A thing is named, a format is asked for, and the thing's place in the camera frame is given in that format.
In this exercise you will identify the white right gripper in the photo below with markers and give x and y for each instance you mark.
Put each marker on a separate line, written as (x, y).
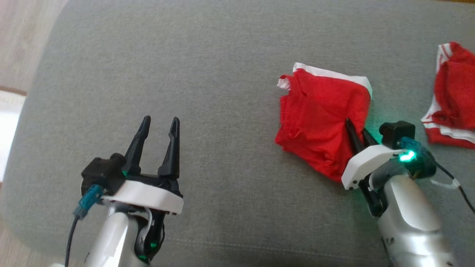
(365, 161)

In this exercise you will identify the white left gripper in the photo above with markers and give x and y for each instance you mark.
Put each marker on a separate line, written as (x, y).
(148, 194)

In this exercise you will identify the red garment with white trim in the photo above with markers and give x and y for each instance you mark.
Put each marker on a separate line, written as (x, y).
(319, 118)

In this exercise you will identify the red jersey with letter print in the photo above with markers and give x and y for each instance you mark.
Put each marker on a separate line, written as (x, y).
(456, 92)

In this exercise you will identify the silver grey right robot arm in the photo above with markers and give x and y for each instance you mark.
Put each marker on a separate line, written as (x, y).
(408, 222)

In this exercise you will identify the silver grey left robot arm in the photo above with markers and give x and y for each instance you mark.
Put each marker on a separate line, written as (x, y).
(111, 241)

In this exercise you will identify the large grey sofa seat cushion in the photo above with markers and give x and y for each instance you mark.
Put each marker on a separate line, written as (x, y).
(222, 92)

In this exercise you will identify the white rug with brown edge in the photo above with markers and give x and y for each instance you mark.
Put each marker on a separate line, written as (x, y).
(9, 129)

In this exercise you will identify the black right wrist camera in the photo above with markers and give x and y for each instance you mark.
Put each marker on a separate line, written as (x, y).
(395, 133)

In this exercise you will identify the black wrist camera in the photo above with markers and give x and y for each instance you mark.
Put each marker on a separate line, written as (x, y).
(102, 174)
(395, 133)

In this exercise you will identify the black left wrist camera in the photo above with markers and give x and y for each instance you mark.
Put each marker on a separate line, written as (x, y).
(102, 174)

